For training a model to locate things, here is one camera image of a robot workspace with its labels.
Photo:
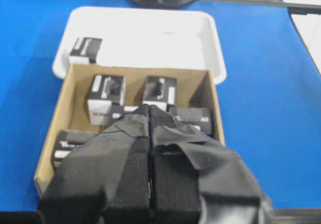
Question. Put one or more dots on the brown cardboard box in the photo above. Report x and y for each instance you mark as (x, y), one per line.
(196, 88)

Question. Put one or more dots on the black white Dynamixel box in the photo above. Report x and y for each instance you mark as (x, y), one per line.
(105, 91)
(85, 50)

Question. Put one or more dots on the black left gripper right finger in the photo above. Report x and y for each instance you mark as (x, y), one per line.
(198, 180)

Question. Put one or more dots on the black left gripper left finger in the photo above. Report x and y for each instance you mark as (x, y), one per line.
(105, 180)

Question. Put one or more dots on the white plastic tray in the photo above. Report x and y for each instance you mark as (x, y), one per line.
(145, 38)

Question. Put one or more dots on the black white Robotis box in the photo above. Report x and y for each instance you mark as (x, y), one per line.
(160, 91)
(199, 117)

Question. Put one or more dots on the black Dynamixel box upright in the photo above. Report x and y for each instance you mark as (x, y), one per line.
(66, 141)

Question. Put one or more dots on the blue table mat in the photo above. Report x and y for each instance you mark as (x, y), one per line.
(269, 101)

